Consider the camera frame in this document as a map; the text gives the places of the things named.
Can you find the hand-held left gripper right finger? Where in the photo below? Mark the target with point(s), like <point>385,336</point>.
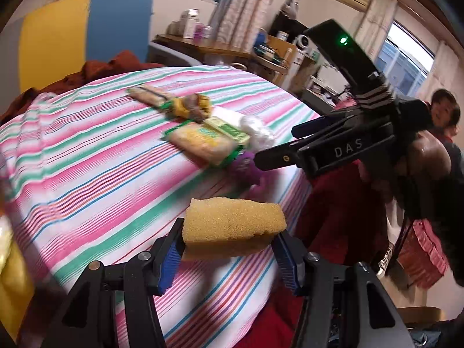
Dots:
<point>288,268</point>

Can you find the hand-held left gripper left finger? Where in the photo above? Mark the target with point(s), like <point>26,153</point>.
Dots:
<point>168,264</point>

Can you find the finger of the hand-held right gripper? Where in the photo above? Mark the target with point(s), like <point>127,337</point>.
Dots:
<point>286,154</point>
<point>319,126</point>

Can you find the purple soft toy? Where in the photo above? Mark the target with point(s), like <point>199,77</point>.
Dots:
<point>246,168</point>

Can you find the green label packet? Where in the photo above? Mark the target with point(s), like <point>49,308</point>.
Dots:
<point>226,128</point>

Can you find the yellow sponge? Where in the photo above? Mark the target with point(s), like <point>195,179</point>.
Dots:
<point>232,228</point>

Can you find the yellow packet green edges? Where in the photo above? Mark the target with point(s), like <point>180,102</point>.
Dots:
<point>203,143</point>

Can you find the brown yellow bundle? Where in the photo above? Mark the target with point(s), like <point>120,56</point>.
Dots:
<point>192,106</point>

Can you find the long cream packet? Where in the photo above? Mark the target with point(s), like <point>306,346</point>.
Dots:
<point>147,95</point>

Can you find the gold tin box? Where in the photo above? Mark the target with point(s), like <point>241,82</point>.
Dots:
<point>14,286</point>

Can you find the person's right forearm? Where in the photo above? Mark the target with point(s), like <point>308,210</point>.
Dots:
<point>453,217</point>

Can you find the person's right hand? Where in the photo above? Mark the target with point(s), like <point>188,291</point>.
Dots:
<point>427,159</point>

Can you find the person's red clothing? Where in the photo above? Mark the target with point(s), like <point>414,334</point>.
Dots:
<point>337,217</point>

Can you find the white round device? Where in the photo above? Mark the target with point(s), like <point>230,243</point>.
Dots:
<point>304,43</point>

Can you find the bright sliding window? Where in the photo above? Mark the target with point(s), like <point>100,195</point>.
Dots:
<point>402,61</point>

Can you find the black box appliance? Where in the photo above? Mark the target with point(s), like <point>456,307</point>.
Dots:
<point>286,25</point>

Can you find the cream curtain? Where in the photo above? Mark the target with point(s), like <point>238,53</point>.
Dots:
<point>377,18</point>

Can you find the wooden desk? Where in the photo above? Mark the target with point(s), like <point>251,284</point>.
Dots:
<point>217,49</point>

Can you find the red striped basket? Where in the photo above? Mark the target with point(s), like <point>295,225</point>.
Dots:
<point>424,250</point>

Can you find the wooden stool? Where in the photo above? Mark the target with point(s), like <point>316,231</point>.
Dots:
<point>418,315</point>

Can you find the pale patterned curtain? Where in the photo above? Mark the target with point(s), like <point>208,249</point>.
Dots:
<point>246,7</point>

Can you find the purple jar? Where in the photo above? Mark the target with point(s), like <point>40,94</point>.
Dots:
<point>202,31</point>

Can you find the white box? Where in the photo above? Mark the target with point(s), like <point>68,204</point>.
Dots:
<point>189,23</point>

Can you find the dark red blanket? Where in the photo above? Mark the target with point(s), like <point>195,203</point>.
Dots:
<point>108,67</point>

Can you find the grey yellow blue headboard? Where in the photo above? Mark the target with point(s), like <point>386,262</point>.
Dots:
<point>54,40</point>

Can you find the grey curved bed rail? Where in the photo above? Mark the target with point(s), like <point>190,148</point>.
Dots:
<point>170,52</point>

